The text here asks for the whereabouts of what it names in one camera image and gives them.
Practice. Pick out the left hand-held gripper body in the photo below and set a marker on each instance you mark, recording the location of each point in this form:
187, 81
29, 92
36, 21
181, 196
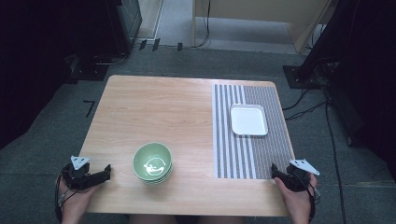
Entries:
79, 177

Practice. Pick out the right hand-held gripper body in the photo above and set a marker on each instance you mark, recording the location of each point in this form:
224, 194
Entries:
295, 179

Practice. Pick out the person's left hand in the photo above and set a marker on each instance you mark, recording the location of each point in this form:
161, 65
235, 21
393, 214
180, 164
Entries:
76, 202

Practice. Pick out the person's right hand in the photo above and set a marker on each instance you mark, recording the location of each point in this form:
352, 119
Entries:
297, 205

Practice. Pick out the grey striped placemat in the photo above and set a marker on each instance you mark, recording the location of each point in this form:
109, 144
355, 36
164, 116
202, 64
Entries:
274, 155

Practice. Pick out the green bowl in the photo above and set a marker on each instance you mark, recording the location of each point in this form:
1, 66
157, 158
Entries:
152, 161
163, 179

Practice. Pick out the white square plate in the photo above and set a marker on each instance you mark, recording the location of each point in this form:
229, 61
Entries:
248, 120

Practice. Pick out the black stand base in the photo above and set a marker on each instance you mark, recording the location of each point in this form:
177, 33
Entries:
90, 72
300, 77

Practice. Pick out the black floor tape strip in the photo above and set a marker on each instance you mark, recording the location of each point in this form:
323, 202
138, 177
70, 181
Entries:
156, 44
179, 46
142, 44

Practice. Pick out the beige wooden furniture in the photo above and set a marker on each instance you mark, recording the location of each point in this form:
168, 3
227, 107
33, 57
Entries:
305, 34

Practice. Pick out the black cabinet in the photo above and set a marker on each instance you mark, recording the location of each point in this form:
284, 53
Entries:
124, 25

